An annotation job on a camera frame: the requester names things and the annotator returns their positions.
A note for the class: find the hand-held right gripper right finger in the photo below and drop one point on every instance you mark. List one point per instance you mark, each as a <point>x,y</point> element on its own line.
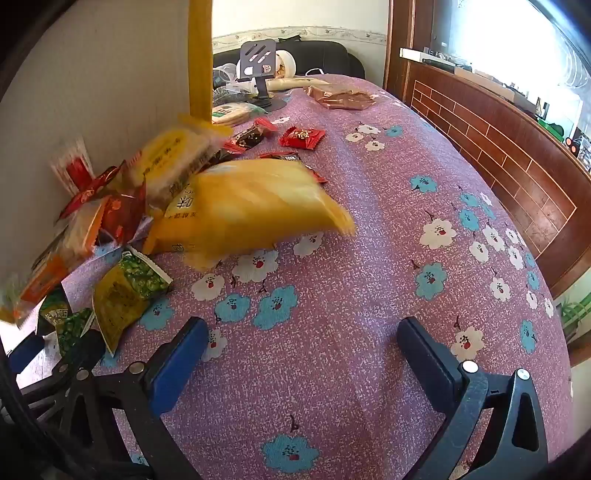
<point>427,360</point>

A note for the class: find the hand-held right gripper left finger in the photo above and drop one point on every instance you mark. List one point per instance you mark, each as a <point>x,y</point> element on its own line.
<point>178,364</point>

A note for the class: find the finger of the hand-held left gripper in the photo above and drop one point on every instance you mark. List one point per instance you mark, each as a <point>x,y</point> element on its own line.
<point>78,348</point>
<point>27,357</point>

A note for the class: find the orange biscuit packet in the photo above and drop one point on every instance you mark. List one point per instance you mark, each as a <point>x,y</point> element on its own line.
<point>258,207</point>

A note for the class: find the green pea packet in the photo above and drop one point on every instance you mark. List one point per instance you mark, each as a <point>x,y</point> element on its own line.
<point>54,307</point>
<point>74,330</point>
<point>124,295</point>

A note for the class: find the orange snack packet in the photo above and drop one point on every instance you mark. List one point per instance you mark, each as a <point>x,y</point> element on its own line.
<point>44,279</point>

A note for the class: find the small tan biscuit packet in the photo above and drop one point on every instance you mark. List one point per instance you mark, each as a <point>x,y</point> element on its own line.
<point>81,230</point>

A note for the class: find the purple floral cloth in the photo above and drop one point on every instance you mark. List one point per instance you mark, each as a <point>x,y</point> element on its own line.
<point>346,258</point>

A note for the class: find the red and white striped packet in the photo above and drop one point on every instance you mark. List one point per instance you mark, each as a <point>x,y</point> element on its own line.
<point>74,161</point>

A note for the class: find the pale yellow cracker packet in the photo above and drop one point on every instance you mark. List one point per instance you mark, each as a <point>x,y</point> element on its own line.
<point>180,154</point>

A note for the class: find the dark candy with red ends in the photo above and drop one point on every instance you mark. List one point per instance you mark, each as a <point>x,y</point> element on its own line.
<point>249,136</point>

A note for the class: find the green and white packet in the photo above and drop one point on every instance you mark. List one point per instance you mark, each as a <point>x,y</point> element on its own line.
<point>235,113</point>

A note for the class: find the brown snack packet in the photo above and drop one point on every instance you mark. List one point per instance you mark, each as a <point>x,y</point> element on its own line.
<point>344,99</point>

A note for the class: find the clear plastic bag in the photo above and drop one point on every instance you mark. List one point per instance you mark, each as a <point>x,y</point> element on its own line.
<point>225,74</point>

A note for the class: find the beige rolled item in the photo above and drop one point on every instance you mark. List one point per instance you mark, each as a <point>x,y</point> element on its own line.
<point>295,83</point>

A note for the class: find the white tape roll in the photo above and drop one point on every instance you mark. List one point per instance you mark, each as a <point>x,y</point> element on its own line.
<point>287,64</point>

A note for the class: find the black sofa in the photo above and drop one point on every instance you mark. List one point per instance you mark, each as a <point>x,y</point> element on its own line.
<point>323,55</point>

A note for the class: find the wooden door frame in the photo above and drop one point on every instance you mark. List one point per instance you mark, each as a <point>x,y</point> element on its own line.
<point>397,46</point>

